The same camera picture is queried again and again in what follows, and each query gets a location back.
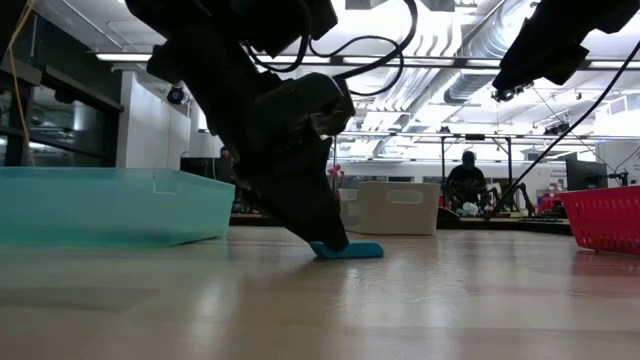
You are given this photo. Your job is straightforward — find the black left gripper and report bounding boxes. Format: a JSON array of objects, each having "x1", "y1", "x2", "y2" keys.
[{"x1": 147, "y1": 39, "x2": 350, "y2": 253}]

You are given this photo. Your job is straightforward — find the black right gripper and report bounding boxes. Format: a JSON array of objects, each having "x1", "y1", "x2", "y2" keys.
[{"x1": 492, "y1": 0, "x2": 640, "y2": 93}]

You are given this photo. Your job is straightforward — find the blue eraser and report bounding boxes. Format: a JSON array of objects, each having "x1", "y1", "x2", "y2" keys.
[{"x1": 308, "y1": 240, "x2": 385, "y2": 261}]

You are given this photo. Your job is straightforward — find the teal translucent plastic tray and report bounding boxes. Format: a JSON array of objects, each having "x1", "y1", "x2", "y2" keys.
[{"x1": 0, "y1": 167, "x2": 236, "y2": 249}]

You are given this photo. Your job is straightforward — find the person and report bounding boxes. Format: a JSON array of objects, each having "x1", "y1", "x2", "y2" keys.
[
  {"x1": 444, "y1": 149, "x2": 489, "y2": 216},
  {"x1": 217, "y1": 145, "x2": 239, "y2": 186}
]

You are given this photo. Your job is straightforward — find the dark computer monitor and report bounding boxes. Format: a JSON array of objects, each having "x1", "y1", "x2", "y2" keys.
[
  {"x1": 179, "y1": 156, "x2": 221, "y2": 174},
  {"x1": 565, "y1": 158, "x2": 609, "y2": 192}
]

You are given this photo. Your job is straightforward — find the long ceiling light bar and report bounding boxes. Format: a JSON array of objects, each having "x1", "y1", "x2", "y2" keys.
[{"x1": 94, "y1": 52, "x2": 640, "y2": 70}]

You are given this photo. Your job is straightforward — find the red distant object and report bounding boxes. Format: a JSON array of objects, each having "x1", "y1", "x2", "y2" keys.
[{"x1": 537, "y1": 193, "x2": 569, "y2": 214}]

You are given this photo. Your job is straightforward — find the black distant table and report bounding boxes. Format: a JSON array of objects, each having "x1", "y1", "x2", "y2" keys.
[{"x1": 229, "y1": 213, "x2": 574, "y2": 236}]

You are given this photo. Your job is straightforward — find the red plastic mesh basket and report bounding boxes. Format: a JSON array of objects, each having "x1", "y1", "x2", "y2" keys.
[{"x1": 557, "y1": 185, "x2": 640, "y2": 256}]

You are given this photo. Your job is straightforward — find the black ceiling camera cluster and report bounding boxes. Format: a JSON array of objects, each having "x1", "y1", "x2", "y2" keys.
[{"x1": 492, "y1": 82, "x2": 534, "y2": 104}]

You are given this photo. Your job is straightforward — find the silver ventilation duct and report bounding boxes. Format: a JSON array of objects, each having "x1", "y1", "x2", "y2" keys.
[{"x1": 444, "y1": 0, "x2": 531, "y2": 106}]

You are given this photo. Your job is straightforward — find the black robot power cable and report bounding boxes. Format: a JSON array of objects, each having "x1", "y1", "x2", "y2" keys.
[{"x1": 487, "y1": 39, "x2": 640, "y2": 221}]

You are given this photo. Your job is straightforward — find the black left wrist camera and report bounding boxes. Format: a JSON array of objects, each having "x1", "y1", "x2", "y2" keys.
[{"x1": 257, "y1": 72, "x2": 357, "y2": 151}]

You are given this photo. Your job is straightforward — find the white plastic bin with handle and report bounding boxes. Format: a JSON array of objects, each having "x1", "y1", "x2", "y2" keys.
[{"x1": 339, "y1": 180, "x2": 441, "y2": 236}]

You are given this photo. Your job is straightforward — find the black distant workstation frame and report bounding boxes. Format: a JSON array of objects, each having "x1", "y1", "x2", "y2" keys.
[{"x1": 332, "y1": 128, "x2": 514, "y2": 201}]

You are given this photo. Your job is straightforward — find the yellow extension cable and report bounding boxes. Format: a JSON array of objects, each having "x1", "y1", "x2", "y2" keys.
[{"x1": 0, "y1": 0, "x2": 37, "y2": 167}]

